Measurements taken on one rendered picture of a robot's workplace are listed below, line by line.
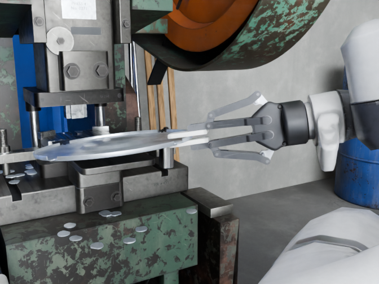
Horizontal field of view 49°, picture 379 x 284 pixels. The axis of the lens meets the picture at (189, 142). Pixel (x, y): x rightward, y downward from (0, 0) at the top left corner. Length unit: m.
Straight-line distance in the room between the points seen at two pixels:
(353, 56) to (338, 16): 2.61
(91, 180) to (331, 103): 0.48
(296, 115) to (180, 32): 0.60
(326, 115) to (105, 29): 0.50
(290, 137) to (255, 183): 2.21
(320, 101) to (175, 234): 0.43
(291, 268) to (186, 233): 0.64
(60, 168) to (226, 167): 1.86
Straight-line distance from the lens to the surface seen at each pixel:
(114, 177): 0.88
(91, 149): 0.74
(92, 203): 0.88
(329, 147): 0.66
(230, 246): 0.94
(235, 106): 0.71
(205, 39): 1.09
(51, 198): 0.89
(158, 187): 0.97
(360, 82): 0.63
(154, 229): 0.89
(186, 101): 2.46
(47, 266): 0.84
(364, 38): 0.63
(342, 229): 0.37
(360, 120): 0.64
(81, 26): 0.93
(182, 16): 1.26
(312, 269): 0.30
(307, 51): 3.03
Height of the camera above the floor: 0.98
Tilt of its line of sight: 13 degrees down
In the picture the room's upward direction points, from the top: straight up
